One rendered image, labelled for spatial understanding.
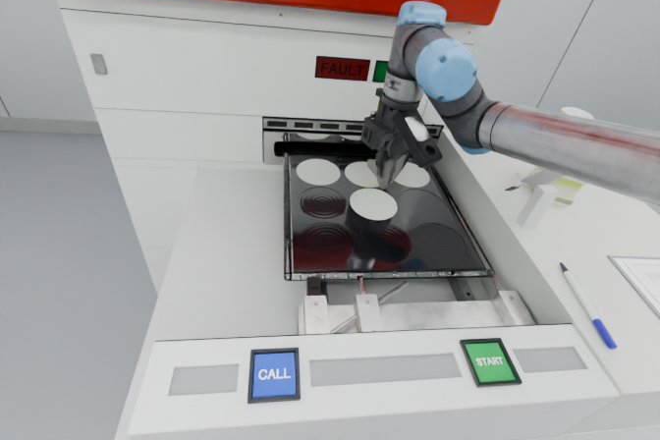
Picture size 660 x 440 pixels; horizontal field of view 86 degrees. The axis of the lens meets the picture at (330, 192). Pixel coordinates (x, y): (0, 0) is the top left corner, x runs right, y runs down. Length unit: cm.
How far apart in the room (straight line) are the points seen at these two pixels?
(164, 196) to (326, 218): 50
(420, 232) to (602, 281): 29
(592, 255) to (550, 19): 222
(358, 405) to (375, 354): 6
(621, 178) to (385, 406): 35
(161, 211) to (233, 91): 42
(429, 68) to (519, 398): 42
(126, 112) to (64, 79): 186
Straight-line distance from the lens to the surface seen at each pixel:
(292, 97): 83
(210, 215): 81
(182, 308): 67
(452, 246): 71
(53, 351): 174
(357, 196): 75
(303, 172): 80
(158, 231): 114
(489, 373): 51
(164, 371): 47
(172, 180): 99
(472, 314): 65
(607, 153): 49
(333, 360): 46
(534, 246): 70
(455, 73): 53
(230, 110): 85
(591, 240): 78
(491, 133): 57
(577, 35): 299
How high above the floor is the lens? 137
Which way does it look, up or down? 39 degrees down
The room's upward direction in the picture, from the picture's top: 8 degrees clockwise
